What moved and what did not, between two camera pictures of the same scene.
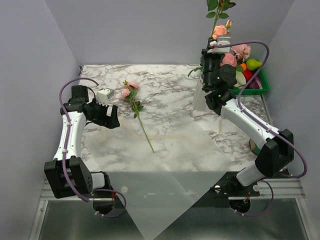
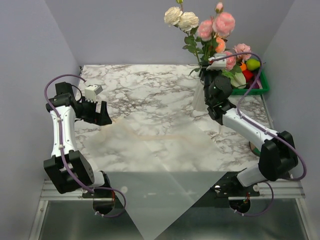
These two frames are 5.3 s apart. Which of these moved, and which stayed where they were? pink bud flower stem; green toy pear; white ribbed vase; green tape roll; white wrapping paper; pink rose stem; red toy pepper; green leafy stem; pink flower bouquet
Moved: green leafy stem; pink flower bouquet; pink bud flower stem
Stayed: green tape roll; white ribbed vase; red toy pepper; green toy pear; pink rose stem; white wrapping paper
